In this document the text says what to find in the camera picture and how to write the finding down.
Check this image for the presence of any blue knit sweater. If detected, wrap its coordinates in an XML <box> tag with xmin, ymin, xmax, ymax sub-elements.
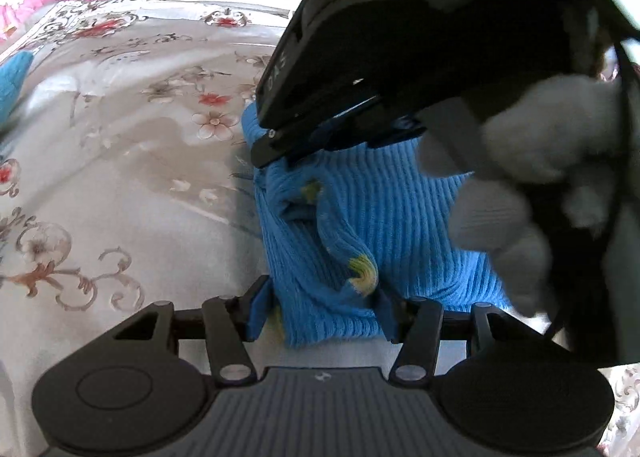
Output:
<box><xmin>240</xmin><ymin>100</ymin><xmax>516</xmax><ymax>349</ymax></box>

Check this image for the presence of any white gloved right hand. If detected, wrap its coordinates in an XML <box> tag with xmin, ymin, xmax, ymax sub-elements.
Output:
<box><xmin>418</xmin><ymin>76</ymin><xmax>622</xmax><ymax>317</ymax></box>

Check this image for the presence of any floral beige bedspread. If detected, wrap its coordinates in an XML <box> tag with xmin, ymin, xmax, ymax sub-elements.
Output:
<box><xmin>0</xmin><ymin>0</ymin><xmax>640</xmax><ymax>457</ymax></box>

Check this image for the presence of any light blue small garment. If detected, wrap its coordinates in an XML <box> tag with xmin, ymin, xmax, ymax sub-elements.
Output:
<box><xmin>0</xmin><ymin>51</ymin><xmax>34</xmax><ymax>125</ymax></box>

